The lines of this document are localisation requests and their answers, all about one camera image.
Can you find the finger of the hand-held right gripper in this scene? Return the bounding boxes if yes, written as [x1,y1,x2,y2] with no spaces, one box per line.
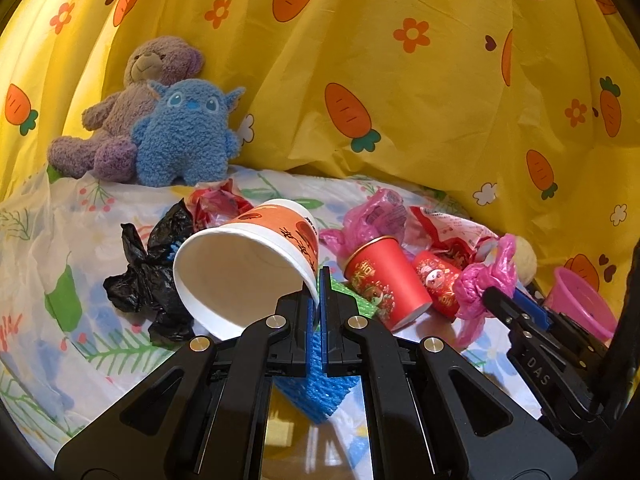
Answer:
[515,294,568,330]
[481,286,540,335]

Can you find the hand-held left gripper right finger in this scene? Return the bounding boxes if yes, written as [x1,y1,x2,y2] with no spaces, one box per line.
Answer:
[319,266,582,480]

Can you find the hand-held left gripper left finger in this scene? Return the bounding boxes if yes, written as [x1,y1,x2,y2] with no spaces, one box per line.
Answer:
[54,280,318,480]

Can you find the green foam net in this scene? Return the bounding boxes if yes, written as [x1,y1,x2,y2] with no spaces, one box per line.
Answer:
[330,280,379,319]

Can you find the large orange paper cup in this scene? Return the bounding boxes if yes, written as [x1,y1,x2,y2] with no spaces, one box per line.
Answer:
[172,199,321,342]

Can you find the red and white snack wrapper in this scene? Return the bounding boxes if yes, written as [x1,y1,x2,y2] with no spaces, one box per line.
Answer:
[406,205,502,263]

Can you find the cream foam ball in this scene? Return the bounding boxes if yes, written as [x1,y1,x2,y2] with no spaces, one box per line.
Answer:
[512,235,539,282]

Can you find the blue foam net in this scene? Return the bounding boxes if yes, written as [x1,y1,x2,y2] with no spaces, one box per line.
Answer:
[274,330,363,424]

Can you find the red paper cup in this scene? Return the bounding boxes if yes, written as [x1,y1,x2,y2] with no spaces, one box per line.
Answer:
[342,236,434,332]

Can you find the small red printed cup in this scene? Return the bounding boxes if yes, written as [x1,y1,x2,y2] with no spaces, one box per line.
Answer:
[412,250,465,319]

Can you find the pink plastic bag with label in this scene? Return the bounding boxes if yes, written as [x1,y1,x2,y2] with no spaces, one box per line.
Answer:
[319,187,417,262]

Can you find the crumpled red wrapper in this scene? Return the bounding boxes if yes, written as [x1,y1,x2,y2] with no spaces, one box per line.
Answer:
[187,179,255,232]

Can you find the black plastic bag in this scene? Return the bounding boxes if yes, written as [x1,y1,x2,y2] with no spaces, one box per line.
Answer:
[103,199,202,345]

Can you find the blue plush toy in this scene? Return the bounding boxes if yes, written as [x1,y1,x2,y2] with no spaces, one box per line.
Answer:
[131,78,247,189]

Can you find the yellow carrot print cloth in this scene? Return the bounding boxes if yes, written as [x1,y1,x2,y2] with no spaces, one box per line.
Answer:
[0,0,640,321]

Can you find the white floral tablecloth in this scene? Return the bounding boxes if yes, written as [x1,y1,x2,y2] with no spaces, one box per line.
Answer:
[0,162,556,467]

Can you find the purple teddy bear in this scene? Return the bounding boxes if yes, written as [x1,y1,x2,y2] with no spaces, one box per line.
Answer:
[47,35,206,184]

